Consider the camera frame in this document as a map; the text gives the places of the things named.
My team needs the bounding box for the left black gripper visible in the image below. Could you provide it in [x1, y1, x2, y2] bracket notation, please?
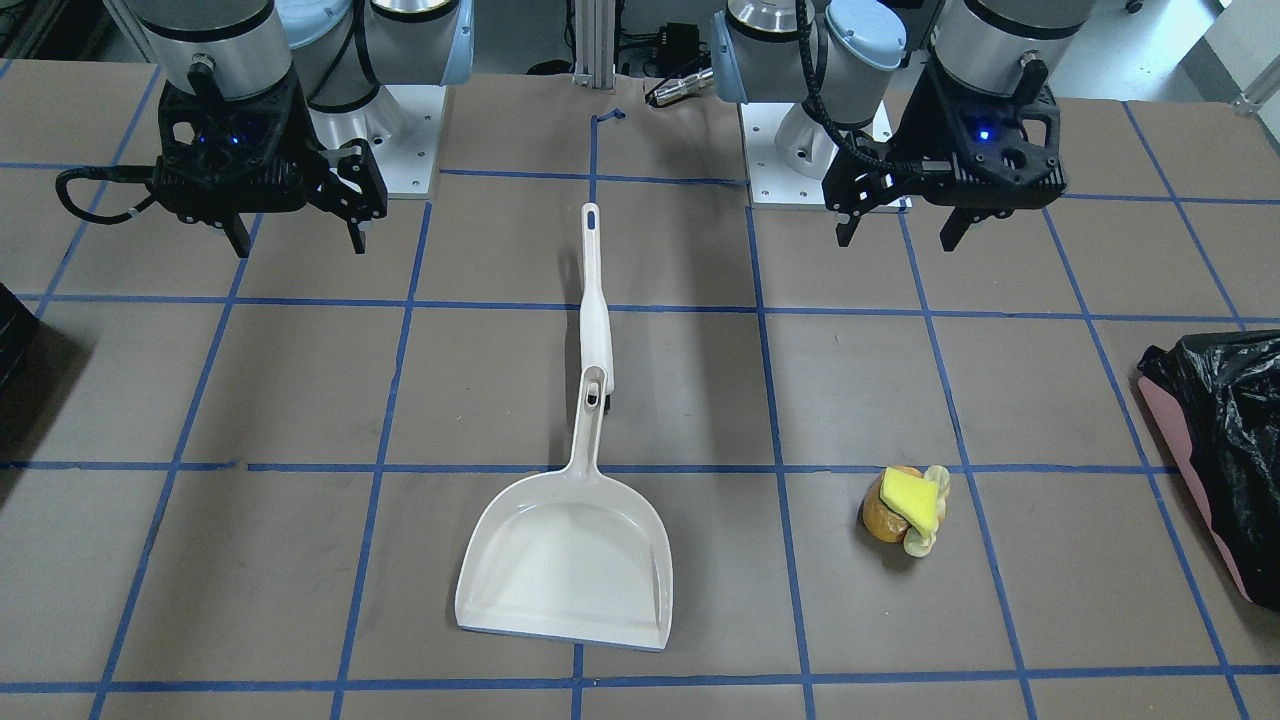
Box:
[823, 61, 1068, 252]

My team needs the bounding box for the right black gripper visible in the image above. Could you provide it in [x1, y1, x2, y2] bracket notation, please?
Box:
[150, 69, 388, 259]

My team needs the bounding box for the yellow sponge piece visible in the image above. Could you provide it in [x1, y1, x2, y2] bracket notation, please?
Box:
[879, 468, 934, 527]

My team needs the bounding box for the orange bread roll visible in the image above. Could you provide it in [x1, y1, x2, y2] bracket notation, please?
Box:
[861, 465, 923, 543]

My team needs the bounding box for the white hand brush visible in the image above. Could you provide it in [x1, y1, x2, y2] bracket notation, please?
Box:
[579, 202, 614, 414]

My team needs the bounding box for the white plastic dustpan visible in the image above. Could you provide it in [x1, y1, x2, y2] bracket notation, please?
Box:
[454, 366, 675, 652]

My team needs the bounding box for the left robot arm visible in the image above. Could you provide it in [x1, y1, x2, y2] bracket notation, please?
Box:
[710, 1, 1094, 251]

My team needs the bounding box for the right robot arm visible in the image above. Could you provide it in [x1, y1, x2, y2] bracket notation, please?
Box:
[114, 1, 474, 258]

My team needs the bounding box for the black lined trash bin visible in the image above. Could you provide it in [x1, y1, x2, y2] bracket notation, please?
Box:
[1137, 329, 1279, 611]

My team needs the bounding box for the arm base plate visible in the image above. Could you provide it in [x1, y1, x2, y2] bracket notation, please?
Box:
[739, 102, 837, 211]
[310, 85, 448, 200]

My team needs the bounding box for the aluminium frame post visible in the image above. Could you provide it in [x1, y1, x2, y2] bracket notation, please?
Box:
[572, 0, 617, 91]

